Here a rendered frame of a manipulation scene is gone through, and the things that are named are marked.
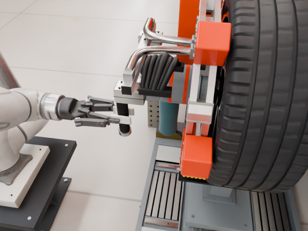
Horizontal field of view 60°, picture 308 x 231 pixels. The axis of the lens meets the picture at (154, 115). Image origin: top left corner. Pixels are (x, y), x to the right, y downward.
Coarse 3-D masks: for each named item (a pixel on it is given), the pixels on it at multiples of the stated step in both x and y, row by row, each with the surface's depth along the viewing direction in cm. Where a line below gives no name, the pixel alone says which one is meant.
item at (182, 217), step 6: (186, 186) 145; (186, 192) 142; (186, 198) 140; (252, 198) 137; (186, 204) 137; (252, 204) 135; (180, 210) 133; (186, 210) 135; (252, 210) 133; (180, 216) 130; (252, 216) 132; (180, 222) 130; (252, 222) 130; (180, 228) 128; (186, 228) 128; (192, 228) 126; (198, 228) 126
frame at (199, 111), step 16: (208, 0) 82; (192, 64) 119; (192, 80) 68; (208, 80) 68; (192, 96) 68; (208, 96) 67; (192, 112) 68; (208, 112) 67; (192, 128) 71; (208, 128) 70
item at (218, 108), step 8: (224, 16) 91; (224, 64) 93; (216, 72) 115; (224, 72) 96; (216, 80) 112; (224, 80) 87; (216, 88) 117; (216, 96) 117; (216, 104) 103; (216, 112) 98; (216, 120) 98; (216, 128) 92; (208, 136) 109
